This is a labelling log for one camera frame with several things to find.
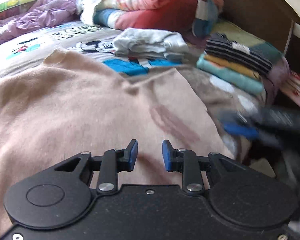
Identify beige pink sweater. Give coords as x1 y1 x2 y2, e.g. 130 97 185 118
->
0 50 232 235

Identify dark wooden headboard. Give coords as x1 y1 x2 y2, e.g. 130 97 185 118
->
223 0 300 74

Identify Mickey Mouse bed blanket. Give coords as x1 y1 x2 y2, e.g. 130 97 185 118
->
0 21 266 160

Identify white folded clothes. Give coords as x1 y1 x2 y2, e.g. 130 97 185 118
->
113 28 189 61

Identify teal folded garment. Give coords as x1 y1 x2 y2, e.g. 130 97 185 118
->
197 53 264 96

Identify yellow folded garment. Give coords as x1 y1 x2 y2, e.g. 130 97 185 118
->
204 54 260 80

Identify pink red folded quilt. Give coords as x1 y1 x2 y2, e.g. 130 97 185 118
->
92 0 224 38

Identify black white striped garment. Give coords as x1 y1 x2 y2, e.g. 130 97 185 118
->
205 33 273 75

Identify purple crumpled duvet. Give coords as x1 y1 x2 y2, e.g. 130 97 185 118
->
0 0 77 45

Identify white quilted duvet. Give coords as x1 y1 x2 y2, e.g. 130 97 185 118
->
76 0 102 26

